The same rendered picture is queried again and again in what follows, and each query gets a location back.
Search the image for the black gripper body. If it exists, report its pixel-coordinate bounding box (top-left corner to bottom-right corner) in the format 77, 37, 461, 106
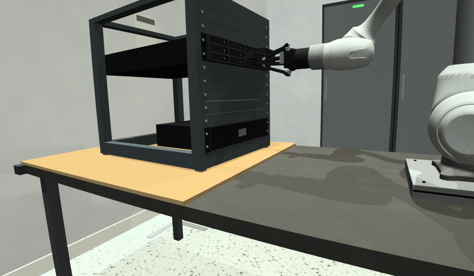
288, 48, 310, 71

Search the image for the black server rack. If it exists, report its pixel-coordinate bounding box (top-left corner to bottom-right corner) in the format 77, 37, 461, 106
89, 0, 270, 172

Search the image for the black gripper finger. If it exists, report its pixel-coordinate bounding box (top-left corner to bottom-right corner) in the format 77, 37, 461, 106
250, 43, 292, 63
250, 62, 292, 77

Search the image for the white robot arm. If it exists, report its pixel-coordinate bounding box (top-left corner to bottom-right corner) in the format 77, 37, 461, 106
308, 0, 474, 182

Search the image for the tan flat board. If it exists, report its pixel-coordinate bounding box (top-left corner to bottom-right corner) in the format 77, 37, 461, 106
21, 141, 296, 206

